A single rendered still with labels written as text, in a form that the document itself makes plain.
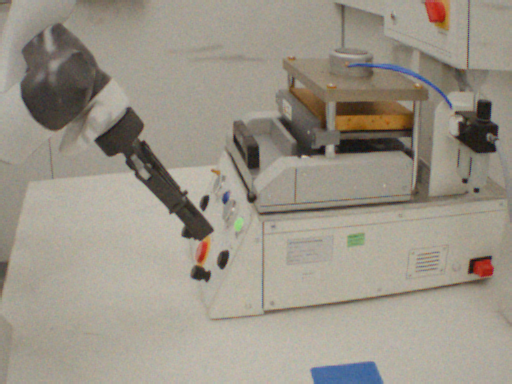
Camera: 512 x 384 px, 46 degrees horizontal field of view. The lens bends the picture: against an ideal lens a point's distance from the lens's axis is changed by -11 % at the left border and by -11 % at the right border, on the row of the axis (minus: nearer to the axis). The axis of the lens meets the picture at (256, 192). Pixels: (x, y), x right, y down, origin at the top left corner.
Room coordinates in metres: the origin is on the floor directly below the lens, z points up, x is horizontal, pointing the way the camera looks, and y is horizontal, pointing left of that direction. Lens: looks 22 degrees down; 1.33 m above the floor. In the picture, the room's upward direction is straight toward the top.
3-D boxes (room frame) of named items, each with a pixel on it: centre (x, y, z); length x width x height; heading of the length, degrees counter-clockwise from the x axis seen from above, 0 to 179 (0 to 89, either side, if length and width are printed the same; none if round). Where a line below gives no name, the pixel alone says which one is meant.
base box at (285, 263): (1.10, -0.16, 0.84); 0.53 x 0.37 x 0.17; 101
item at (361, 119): (1.11, -0.16, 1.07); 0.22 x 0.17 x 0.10; 11
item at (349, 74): (1.10, -0.20, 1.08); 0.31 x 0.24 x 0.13; 11
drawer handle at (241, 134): (1.08, 0.02, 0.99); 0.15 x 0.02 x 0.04; 11
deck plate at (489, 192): (1.12, -0.20, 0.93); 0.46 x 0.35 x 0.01; 101
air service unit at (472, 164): (0.92, -0.33, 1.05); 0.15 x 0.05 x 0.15; 11
